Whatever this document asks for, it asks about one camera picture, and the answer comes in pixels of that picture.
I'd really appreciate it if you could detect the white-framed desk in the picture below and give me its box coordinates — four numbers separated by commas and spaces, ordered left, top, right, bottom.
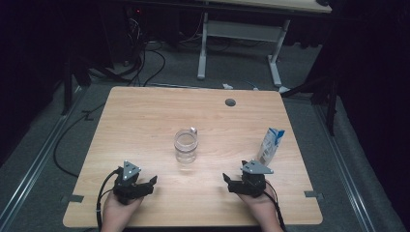
196, 0, 333, 95

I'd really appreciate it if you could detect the dark computer tower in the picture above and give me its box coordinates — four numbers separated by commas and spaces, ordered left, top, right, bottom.
124, 4, 148, 66

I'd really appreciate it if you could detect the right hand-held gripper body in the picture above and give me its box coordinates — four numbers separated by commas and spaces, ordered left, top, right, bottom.
240, 159, 275, 198

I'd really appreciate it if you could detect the long black floor cable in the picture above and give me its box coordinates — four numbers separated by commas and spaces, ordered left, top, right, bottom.
52, 102, 107, 178

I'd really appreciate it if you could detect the white and blue milk carton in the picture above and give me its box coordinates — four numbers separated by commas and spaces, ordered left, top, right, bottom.
257, 127, 286, 167

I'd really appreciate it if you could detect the clear glass jar with lid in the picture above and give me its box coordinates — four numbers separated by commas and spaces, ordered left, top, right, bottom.
173, 126, 198, 164

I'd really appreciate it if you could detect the person's left hand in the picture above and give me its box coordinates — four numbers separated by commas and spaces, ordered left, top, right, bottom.
102, 194, 144, 228

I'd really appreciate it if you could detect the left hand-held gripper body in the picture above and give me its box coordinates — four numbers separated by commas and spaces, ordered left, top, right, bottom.
112, 159, 143, 206

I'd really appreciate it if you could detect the black metal stand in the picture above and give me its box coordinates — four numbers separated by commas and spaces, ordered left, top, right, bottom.
281, 73, 339, 136
61, 57, 93, 116

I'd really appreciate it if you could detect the person's right hand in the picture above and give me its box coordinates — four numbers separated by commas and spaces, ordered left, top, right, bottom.
238, 187, 278, 223

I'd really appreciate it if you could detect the bundle of black cables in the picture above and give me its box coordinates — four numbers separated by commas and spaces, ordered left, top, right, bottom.
124, 15, 167, 88

